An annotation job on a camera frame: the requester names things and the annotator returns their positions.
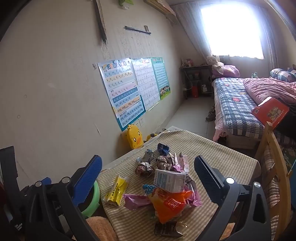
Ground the crumpled brown white wrapper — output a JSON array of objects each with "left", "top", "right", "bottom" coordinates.
[{"left": 156, "top": 155, "right": 174, "bottom": 172}]

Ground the checked pillow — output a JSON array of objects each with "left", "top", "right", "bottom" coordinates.
[{"left": 270, "top": 68, "right": 296, "bottom": 82}]

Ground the yellow duck toy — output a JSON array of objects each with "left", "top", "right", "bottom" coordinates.
[{"left": 122, "top": 124, "right": 144, "bottom": 150}]

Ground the patterned curtain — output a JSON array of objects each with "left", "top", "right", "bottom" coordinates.
[{"left": 172, "top": 3, "right": 210, "bottom": 59}]

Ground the plaid bed quilt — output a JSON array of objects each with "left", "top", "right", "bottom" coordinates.
[{"left": 212, "top": 77, "right": 296, "bottom": 149}]

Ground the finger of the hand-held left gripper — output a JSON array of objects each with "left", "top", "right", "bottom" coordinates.
[{"left": 20, "top": 177, "right": 52, "bottom": 195}]

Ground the white wall chart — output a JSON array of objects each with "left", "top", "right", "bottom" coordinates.
[{"left": 131, "top": 58, "right": 161, "bottom": 112}]

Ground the blue bordered wall chart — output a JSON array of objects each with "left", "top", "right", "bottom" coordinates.
[{"left": 97, "top": 58, "right": 147, "bottom": 132}]

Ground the wooden chair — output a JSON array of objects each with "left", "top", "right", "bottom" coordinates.
[{"left": 254, "top": 122, "right": 292, "bottom": 241}]

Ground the red bin with green rim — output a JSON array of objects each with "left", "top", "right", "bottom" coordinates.
[{"left": 77, "top": 180, "right": 101, "bottom": 218}]

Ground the dark shelf unit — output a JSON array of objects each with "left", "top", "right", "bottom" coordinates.
[{"left": 180, "top": 64, "right": 213, "bottom": 100}]

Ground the pink blanket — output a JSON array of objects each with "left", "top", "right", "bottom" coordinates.
[{"left": 243, "top": 77, "right": 296, "bottom": 104}]

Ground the purple pillow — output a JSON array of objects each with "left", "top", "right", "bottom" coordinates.
[{"left": 211, "top": 64, "right": 240, "bottom": 78}]

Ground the yellow wrapper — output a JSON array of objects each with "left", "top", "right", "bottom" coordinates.
[{"left": 103, "top": 175, "right": 129, "bottom": 207}]

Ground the white blue carton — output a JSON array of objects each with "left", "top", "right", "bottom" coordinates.
[{"left": 153, "top": 169, "right": 186, "bottom": 193}]

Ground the bright window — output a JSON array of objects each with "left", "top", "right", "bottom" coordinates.
[{"left": 200, "top": 2, "right": 265, "bottom": 59}]

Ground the orange snack bag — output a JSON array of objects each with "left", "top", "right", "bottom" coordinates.
[{"left": 142, "top": 184, "right": 193, "bottom": 224}]

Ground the dark wall strip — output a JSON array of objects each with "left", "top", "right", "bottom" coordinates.
[{"left": 93, "top": 0, "right": 108, "bottom": 46}]

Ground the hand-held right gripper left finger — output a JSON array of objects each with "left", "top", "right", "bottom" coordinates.
[{"left": 24, "top": 155, "right": 103, "bottom": 241}]

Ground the brown cigarette pack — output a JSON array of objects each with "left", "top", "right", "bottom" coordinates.
[{"left": 154, "top": 221, "right": 184, "bottom": 238}]

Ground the green wall chart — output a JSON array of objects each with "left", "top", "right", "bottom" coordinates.
[{"left": 151, "top": 57, "right": 172, "bottom": 100}]

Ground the brown wrapper ball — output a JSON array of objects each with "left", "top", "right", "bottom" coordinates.
[{"left": 135, "top": 162, "right": 155, "bottom": 178}]

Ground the wall air conditioner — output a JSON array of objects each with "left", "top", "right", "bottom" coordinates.
[{"left": 145, "top": 0, "right": 178, "bottom": 23}]

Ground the yellow toy vehicle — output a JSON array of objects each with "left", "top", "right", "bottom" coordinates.
[{"left": 145, "top": 132, "right": 160, "bottom": 142}]

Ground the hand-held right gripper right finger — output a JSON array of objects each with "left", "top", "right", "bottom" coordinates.
[{"left": 194, "top": 155, "right": 272, "bottom": 241}]

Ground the pink snack bag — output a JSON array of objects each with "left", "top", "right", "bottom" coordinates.
[{"left": 122, "top": 178, "right": 203, "bottom": 211}]

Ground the blue cookie wrapper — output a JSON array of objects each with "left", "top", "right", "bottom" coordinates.
[{"left": 157, "top": 143, "right": 171, "bottom": 156}]

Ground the metal wall bracket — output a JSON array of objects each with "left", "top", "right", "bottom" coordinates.
[{"left": 124, "top": 25, "right": 152, "bottom": 36}]

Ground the light pink wrapper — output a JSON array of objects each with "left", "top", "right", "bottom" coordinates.
[{"left": 172, "top": 152, "right": 189, "bottom": 173}]

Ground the pair of shoes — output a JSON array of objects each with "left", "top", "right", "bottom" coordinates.
[{"left": 205, "top": 105, "right": 216, "bottom": 122}]

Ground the crumpled silver wrapper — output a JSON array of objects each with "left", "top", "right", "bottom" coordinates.
[{"left": 138, "top": 149, "right": 154, "bottom": 163}]

